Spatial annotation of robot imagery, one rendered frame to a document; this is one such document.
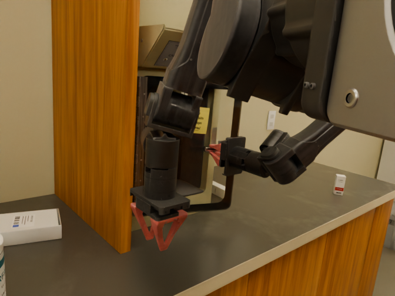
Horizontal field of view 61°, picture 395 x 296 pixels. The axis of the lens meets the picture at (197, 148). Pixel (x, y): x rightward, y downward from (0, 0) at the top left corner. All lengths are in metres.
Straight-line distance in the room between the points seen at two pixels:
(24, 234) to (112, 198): 0.24
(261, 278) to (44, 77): 0.96
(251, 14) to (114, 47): 0.61
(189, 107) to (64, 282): 0.49
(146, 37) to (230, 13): 0.62
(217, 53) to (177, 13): 0.74
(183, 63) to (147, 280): 0.50
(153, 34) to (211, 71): 0.60
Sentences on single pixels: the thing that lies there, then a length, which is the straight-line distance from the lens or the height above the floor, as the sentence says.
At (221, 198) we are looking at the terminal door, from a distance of 1.06.
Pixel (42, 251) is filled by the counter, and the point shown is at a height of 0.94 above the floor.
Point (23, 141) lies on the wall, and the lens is 1.27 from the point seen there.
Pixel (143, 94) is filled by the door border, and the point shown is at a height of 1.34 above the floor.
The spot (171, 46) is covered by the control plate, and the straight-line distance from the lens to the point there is 0.86.
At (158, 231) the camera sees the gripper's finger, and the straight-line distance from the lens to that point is 0.58.
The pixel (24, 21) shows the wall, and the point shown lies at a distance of 1.25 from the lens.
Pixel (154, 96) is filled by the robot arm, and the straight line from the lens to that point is 0.54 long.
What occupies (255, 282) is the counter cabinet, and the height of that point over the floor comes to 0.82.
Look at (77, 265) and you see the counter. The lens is 0.88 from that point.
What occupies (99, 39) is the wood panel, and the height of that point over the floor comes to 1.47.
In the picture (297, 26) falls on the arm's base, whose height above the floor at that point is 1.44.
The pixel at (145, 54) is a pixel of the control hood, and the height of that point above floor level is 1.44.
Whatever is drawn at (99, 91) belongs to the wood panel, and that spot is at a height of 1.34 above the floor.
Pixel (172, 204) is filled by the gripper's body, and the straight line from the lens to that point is 0.56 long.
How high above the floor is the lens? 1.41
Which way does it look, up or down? 13 degrees down
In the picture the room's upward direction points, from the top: 5 degrees clockwise
